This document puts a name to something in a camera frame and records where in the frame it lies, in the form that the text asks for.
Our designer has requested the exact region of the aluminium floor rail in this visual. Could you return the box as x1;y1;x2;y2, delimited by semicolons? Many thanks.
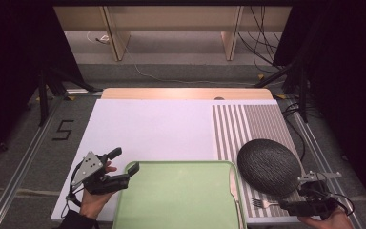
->
0;98;63;229
287;94;365;229

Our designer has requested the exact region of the person's left hand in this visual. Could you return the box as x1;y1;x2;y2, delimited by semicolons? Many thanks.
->
79;160;118;220

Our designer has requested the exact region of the silver fork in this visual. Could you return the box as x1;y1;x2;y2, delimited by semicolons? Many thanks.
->
251;198;281;210

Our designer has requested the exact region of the black curtain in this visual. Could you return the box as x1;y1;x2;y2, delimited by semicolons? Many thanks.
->
273;0;366;218
0;0;85;166

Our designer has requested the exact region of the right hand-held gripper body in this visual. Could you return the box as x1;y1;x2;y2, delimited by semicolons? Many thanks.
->
297;171;342;220

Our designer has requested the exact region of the striped placemat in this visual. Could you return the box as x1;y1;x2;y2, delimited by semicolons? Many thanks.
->
212;104;326;219

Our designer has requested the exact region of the black cable bundle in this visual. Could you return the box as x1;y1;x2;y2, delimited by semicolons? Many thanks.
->
237;6;284;74

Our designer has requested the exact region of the silver table knife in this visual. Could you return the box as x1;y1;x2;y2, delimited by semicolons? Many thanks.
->
229;167;246;229

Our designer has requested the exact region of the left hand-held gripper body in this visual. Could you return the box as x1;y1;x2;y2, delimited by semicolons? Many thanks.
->
71;151;132;196

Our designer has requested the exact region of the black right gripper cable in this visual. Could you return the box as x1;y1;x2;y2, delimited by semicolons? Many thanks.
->
325;190;356;218

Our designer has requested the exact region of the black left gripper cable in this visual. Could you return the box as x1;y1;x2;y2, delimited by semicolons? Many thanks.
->
64;164;87;220

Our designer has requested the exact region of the black metal stand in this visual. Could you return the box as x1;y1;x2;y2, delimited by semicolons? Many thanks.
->
37;67;103;127
254;59;310;124

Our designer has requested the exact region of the light wooden desk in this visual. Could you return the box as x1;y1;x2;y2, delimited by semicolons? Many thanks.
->
53;5;292;62

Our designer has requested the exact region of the black textured plate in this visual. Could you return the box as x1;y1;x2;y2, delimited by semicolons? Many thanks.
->
236;138;303;198

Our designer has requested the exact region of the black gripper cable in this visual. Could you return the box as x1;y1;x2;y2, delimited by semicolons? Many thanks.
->
64;164;87;220
325;190;356;218

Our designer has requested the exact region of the green plastic tray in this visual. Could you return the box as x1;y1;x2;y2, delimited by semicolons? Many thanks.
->
112;160;248;229

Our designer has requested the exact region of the black cable beside table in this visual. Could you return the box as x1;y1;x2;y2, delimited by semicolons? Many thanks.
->
281;102;307;161

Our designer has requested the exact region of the person's right hand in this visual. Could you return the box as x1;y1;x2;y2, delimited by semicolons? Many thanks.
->
297;208;355;229

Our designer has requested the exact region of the white board sheet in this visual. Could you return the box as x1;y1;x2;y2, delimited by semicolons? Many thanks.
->
50;98;327;225

